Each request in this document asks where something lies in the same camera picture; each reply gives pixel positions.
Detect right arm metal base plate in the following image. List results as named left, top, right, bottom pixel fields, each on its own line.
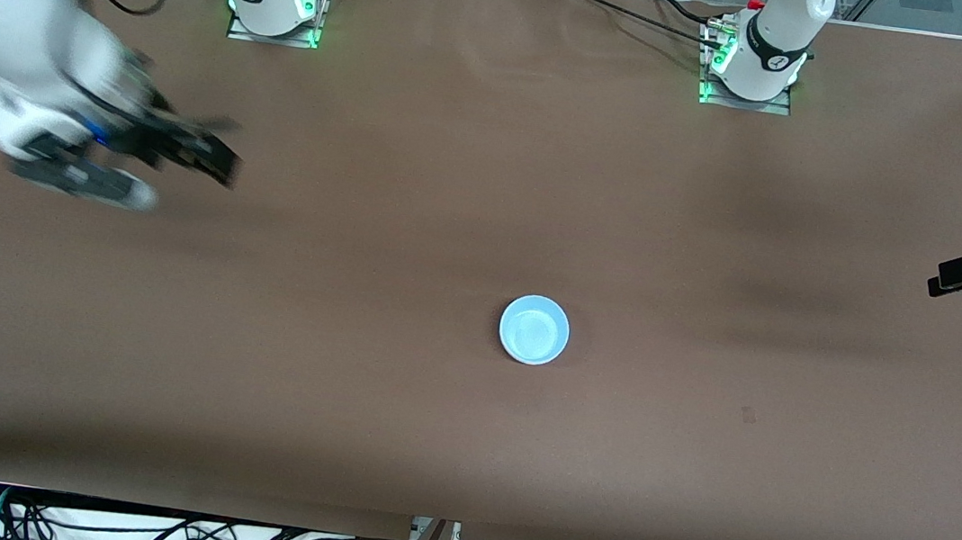
left=226, top=0, right=332, bottom=52

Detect light blue bowl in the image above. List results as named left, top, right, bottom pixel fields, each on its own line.
left=495, top=291, right=575, bottom=370

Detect black base cable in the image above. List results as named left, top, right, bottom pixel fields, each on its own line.
left=551, top=0, right=735, bottom=57

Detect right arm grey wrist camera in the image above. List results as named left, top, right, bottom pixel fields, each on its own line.
left=4, top=152, right=164, bottom=215

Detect brown table cover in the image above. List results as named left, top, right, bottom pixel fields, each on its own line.
left=0, top=0, right=962, bottom=540

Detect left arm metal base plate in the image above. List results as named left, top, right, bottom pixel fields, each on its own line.
left=697, top=20, right=802, bottom=118

